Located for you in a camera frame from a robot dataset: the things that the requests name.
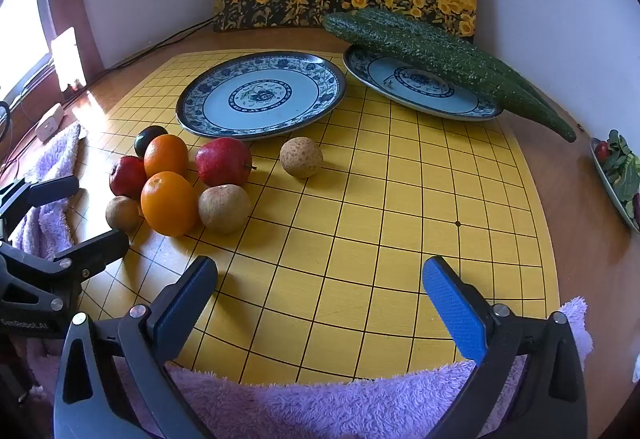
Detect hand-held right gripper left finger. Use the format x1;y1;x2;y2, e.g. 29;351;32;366
52;255;219;439

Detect small blue white patterned plate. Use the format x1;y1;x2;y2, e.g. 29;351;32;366
342;44;505;122

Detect green leafy vegetables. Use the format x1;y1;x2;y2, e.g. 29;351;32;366
600;130;640;204

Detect orange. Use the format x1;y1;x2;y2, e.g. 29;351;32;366
144;134;190;178
140;171;199;238

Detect large red apple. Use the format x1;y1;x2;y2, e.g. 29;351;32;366
195;137;256;188

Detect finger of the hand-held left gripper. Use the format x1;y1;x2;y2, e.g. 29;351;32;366
0;229;130;315
0;175;81;240

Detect purple fluffy towel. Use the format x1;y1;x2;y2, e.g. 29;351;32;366
10;121;594;439

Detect oval dish with vegetables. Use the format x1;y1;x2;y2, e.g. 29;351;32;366
590;129;640;235

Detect white power adapter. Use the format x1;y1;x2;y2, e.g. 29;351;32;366
35;103;65;142

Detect small red apple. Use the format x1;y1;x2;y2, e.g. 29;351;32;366
109;156;148;200

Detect green bumpy cucumber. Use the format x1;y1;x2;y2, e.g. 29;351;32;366
321;11;578;143
350;8;546;104

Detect brown round pear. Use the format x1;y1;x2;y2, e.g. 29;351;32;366
279;137;324;179
105;195;142;235
198;184;252;235

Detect dark plum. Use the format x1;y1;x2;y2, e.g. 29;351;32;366
134;125;169;158

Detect large blue white patterned plate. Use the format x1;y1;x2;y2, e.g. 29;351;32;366
175;51;348;141

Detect thin black cable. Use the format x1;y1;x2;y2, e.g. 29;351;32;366
82;19;217;87
102;15;217;70

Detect yellow grid game board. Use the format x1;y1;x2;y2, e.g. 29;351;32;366
65;51;561;387

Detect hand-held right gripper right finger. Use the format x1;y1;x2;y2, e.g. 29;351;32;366
421;255;588;439

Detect window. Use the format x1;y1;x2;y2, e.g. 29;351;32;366
0;0;56;104

